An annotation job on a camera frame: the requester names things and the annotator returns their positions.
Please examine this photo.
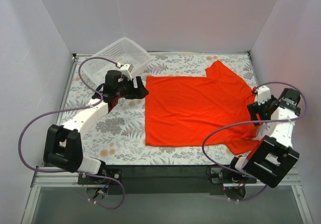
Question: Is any orange t-shirt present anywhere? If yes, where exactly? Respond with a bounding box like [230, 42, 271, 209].
[145, 61, 255, 147]

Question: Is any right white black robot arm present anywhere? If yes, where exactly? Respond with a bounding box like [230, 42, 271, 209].
[231, 85, 300, 188]

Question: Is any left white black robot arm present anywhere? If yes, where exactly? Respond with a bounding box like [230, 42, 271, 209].
[43, 70, 149, 174]

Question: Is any white plastic basket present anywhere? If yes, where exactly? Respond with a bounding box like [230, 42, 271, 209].
[81, 38, 151, 85]

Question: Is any floral patterned table mat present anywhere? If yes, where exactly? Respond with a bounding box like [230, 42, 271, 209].
[50, 53, 281, 166]

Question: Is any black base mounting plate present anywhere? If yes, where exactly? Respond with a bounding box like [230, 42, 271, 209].
[77, 165, 257, 196]

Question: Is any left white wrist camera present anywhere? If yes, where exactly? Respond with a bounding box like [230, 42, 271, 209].
[116, 62, 133, 80]

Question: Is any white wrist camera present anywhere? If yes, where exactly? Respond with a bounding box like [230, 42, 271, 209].
[252, 85, 271, 106]
[116, 62, 133, 80]

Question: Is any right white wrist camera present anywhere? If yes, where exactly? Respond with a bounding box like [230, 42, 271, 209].
[252, 85, 271, 106]

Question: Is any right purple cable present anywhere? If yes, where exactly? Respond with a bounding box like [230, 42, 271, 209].
[202, 81, 309, 202]

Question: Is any purple cable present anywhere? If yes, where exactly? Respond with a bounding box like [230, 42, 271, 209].
[19, 56, 125, 210]
[202, 81, 309, 202]

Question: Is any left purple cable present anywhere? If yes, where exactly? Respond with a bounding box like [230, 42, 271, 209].
[19, 56, 125, 210]

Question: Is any aluminium frame rail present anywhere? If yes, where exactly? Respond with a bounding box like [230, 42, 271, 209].
[22, 165, 313, 223]

